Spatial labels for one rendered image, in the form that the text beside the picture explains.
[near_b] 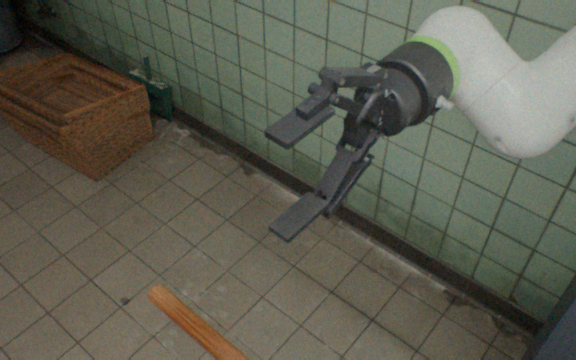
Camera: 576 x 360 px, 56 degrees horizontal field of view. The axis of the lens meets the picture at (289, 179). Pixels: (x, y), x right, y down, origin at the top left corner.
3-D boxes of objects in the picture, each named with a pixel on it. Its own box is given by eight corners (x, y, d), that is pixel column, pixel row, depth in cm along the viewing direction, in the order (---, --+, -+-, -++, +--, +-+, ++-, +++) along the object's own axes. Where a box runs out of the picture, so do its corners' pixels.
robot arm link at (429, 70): (380, 88, 74) (389, 28, 68) (456, 124, 69) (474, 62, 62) (354, 108, 71) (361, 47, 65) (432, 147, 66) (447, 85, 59)
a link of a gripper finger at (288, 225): (308, 191, 63) (308, 195, 64) (267, 225, 59) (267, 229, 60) (328, 203, 62) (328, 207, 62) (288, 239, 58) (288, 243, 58)
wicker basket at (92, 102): (80, 164, 246) (62, 117, 227) (1, 123, 267) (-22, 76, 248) (153, 109, 275) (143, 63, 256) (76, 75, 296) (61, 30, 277)
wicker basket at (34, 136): (85, 193, 259) (69, 150, 240) (12, 149, 282) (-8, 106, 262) (157, 138, 288) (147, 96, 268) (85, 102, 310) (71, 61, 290)
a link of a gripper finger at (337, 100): (378, 126, 61) (384, 115, 61) (337, 108, 51) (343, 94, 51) (350, 112, 63) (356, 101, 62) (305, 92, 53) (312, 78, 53)
